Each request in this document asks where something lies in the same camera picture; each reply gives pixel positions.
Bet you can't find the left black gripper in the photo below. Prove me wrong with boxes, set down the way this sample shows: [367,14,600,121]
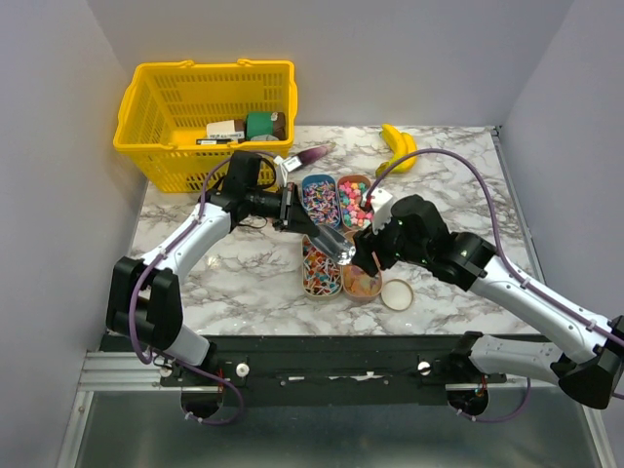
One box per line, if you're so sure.
[247,181,321,236]

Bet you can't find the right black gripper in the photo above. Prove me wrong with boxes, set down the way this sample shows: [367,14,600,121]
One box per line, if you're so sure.
[350,207,430,277]

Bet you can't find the clear plastic jar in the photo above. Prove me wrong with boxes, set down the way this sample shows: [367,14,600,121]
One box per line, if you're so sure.
[309,224,356,266]

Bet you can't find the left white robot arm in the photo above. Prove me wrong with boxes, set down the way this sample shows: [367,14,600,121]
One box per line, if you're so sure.
[106,150,320,385]

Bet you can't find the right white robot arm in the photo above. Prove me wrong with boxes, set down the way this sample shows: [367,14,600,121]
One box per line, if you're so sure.
[352,189,623,410]

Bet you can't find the pink tray popsicle candies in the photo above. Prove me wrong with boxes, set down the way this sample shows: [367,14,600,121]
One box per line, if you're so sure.
[342,265,383,301]

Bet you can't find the pink tray star candies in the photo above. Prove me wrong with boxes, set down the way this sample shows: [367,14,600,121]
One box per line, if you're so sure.
[337,175,372,230]

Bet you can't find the blue tray swirl lollipops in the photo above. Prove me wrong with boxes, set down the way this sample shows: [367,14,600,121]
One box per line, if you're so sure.
[301,174,341,229]

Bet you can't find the gold jar lid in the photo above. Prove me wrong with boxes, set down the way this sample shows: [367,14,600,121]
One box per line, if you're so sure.
[380,279,414,311]

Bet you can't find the beige tray round lollipops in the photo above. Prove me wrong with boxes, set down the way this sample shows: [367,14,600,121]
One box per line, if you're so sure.
[301,236,343,299]

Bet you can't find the purple eggplant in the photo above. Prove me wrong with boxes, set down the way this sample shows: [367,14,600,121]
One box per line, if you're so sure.
[294,142,335,170]

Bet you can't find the green and brown package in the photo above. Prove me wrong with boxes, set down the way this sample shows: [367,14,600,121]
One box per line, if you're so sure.
[245,111,287,140]

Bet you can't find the white and brown box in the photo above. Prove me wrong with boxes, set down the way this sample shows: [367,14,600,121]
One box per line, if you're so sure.
[206,119,246,141]

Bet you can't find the yellow banana bunch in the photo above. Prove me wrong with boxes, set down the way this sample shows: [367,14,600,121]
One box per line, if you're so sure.
[375,123,417,176]

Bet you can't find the black flat box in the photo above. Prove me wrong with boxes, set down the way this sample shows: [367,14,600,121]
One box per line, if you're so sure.
[196,138,245,145]

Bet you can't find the yellow plastic shopping basket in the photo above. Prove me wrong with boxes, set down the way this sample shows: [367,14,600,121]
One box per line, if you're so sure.
[113,59,298,193]

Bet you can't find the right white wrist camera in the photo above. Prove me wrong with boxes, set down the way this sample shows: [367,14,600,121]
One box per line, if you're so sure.
[367,188,395,234]

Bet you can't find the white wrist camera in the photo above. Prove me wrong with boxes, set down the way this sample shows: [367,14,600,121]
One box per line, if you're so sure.
[273,156,301,187]
[367,188,395,234]

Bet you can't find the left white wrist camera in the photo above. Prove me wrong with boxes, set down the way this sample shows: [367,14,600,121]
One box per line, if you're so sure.
[273,156,301,187]

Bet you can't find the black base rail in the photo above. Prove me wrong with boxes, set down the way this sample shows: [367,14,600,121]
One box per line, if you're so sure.
[97,333,532,409]

